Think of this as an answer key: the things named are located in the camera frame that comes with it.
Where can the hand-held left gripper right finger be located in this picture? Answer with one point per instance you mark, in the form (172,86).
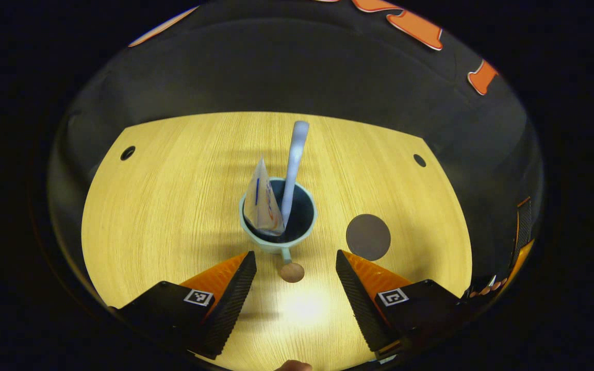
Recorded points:
(359,299)

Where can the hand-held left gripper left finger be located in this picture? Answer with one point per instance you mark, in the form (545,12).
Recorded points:
(230,304)

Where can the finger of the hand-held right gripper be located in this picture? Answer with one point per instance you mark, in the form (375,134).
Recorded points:
(524,263)
(525,221)

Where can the round dark brown coaster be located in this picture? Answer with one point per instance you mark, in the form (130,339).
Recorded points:
(368,237)

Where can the white toothpaste tube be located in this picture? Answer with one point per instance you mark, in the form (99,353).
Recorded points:
(263,206)

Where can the white toothbrush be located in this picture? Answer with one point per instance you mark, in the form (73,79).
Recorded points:
(297,154)

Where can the wooden desktop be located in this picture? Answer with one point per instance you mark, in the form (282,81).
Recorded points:
(173,216)

